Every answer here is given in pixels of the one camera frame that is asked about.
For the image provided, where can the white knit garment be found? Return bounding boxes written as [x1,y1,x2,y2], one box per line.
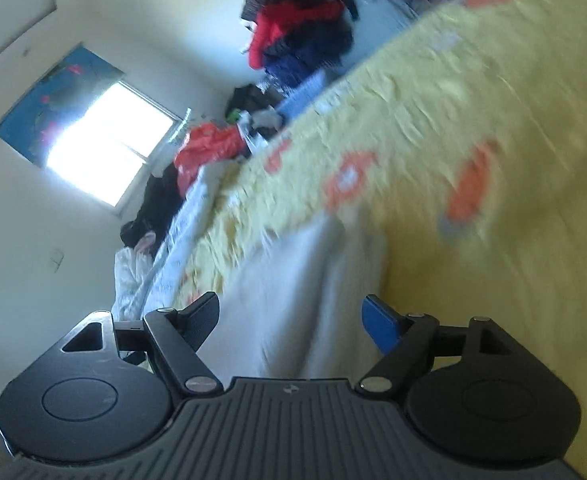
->
[197,206,387,384]

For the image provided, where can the black clothes by window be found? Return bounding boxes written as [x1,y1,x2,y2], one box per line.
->
[120,164,183,255]

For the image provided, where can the dark clothes pile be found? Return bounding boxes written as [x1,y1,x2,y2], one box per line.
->
[242,0,357,88]

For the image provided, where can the white printed duvet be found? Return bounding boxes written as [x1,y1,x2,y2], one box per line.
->
[111,162,233,321]

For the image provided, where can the orange plastic bag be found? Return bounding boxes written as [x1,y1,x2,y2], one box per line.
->
[173,122,246,197]

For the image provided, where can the bright window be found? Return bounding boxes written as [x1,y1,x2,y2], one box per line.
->
[46,82,176,209]

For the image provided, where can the yellow carrot print bedsheet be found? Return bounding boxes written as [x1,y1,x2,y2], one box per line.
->
[174,0,587,477]

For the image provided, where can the blue patterned curtain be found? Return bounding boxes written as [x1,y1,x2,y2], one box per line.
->
[0,44,123,168]

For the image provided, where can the blue folded blanket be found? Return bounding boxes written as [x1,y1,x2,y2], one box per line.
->
[276,68,335,122]

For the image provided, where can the red jacket on pile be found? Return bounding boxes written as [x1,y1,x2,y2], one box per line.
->
[248,0,344,70]

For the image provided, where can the grey white pillow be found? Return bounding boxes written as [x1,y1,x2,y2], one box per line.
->
[341,0,417,70]

